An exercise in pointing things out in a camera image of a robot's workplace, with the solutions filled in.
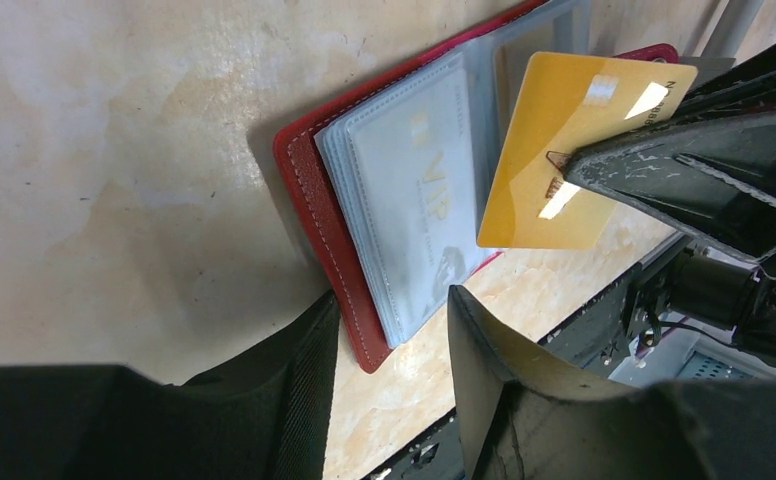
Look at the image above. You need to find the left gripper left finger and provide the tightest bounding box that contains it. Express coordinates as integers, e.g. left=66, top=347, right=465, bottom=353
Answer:
left=0, top=292, right=340, bottom=479

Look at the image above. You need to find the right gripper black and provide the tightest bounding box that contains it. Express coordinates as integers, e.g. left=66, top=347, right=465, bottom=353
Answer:
left=565, top=109, right=776, bottom=358

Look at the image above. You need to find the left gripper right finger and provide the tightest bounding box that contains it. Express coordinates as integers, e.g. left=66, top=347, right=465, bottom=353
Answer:
left=447, top=285, right=776, bottom=479

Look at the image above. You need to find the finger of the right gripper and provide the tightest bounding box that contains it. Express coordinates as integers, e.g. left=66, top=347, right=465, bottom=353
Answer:
left=676, top=44, right=776, bottom=118

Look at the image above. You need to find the gold card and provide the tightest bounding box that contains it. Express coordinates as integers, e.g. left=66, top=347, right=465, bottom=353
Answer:
left=477, top=52, right=698, bottom=250

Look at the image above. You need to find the red leather card holder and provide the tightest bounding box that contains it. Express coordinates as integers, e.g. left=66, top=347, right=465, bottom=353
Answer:
left=272, top=0, right=681, bottom=376

